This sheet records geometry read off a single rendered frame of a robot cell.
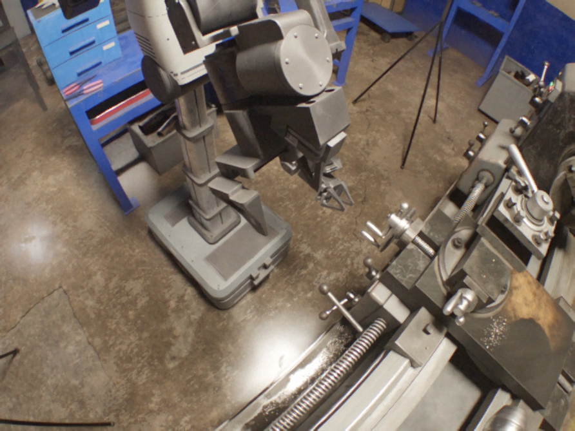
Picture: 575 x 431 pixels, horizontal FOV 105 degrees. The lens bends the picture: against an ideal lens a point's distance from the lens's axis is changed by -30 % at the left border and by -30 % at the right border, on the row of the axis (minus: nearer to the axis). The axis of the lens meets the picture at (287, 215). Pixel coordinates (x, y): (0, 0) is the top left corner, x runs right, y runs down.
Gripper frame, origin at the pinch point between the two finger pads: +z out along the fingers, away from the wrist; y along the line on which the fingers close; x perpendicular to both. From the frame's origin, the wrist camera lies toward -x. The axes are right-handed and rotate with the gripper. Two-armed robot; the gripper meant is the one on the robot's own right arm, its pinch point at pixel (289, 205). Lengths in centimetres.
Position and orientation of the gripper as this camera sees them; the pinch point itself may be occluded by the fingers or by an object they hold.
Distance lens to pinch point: 38.5
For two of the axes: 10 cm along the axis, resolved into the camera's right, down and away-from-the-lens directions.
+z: 3.0, 7.6, 5.8
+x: -6.7, -2.6, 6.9
